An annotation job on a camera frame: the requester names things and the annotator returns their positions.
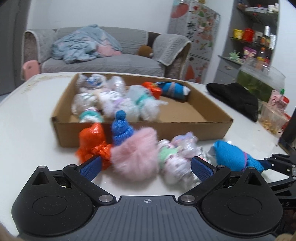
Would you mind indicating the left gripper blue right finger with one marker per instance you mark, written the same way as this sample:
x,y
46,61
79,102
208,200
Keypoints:
x,y
202,169

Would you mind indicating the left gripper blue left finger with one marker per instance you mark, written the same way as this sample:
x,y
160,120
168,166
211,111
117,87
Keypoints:
x,y
91,168

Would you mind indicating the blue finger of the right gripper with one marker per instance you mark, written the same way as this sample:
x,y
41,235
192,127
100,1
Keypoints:
x,y
263,164

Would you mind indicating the blue knit sock pink band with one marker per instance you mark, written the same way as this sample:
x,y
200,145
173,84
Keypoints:
x,y
234,158

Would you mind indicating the pink fluffy pompom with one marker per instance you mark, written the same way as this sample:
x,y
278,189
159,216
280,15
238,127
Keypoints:
x,y
136,159

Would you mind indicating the grey sock roll blue bow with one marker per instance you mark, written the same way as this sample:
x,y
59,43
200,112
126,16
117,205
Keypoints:
x,y
113,101

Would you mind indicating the orange plastic bundle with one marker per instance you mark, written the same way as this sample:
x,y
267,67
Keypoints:
x,y
92,142
154,89

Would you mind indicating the bubble white bundle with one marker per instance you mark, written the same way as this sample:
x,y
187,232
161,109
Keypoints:
x,y
148,105

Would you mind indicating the pastel plastic wrapped bundle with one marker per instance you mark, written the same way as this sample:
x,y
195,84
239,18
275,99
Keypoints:
x,y
174,158

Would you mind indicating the blue knitted mini hat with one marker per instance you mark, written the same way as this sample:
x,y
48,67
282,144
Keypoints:
x,y
120,128

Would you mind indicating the cardboard box tray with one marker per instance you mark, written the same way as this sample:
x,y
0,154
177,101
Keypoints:
x,y
170,117

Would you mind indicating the black cloth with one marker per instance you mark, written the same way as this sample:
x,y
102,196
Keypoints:
x,y
236,97

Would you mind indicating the white striped sock bundle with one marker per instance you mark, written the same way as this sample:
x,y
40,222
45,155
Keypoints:
x,y
82,102

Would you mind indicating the glass fish bowl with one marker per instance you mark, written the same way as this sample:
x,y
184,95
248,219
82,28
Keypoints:
x,y
260,79

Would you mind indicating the white sock roll blue trim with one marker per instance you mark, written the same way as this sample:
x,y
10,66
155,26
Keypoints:
x,y
86,84

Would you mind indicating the plastic wrapped white bundle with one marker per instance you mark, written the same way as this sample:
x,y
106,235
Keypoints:
x,y
117,83

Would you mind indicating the pink child chair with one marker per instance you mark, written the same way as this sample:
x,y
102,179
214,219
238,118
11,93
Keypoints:
x,y
30,69

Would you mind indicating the light blue blanket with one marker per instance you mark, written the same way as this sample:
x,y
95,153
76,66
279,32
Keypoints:
x,y
85,44

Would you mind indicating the grey shelf unit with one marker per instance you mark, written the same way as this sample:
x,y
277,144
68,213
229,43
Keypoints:
x,y
252,31

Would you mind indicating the grey sofa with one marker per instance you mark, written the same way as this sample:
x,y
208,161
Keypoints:
x,y
167,48

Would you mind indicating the brown plush toy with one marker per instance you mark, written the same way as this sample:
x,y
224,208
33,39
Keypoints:
x,y
145,51

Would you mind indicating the decorated fridge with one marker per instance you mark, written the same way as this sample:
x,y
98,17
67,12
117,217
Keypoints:
x,y
200,25

